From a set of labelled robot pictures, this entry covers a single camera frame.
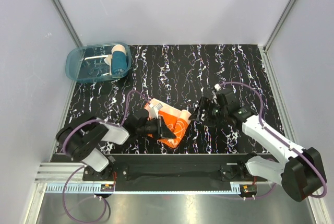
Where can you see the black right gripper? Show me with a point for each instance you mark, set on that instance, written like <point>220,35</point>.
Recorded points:
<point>205,104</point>

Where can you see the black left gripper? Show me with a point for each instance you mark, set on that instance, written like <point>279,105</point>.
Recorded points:
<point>164,131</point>

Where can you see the orange cartoon towel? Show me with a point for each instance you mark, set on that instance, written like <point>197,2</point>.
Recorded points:
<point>176,120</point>

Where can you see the teal beige cartoon towel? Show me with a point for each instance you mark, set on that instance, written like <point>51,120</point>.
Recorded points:
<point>117,60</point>

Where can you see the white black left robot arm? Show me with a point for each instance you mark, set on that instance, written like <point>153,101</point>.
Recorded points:
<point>80,139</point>

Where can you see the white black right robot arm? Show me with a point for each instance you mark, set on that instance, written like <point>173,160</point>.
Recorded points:
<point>299,171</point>

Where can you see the left controller board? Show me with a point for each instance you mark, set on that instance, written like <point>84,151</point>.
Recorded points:
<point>107,187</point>

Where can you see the controller board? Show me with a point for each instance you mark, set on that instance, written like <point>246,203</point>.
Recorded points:
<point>249,190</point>
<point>107,187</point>

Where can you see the right controller board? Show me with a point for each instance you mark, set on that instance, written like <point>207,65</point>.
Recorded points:
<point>249,190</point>

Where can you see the teal transparent plastic basin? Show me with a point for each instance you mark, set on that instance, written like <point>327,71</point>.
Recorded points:
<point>86,64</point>

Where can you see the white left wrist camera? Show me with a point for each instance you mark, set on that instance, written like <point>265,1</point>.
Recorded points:
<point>154,110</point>

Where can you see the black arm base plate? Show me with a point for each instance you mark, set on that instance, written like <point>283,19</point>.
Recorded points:
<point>231,162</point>

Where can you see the right slotted cable duct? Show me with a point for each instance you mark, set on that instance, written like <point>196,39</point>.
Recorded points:
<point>235,187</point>

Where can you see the slotted cable duct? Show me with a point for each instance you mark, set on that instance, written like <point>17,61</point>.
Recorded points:
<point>75,188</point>
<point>235,187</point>

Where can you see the aluminium front frame rail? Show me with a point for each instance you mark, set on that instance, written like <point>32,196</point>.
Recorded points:
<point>52,173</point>

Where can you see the left slotted cable duct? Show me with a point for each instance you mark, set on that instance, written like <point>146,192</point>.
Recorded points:
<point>75,188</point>

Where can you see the right rear aluminium post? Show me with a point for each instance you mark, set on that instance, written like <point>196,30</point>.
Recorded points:
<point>283,17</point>

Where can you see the aluminium post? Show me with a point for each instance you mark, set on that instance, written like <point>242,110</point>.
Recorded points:
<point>283,17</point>
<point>67,22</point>

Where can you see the left rear aluminium post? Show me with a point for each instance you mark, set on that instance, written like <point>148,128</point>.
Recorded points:
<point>67,22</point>

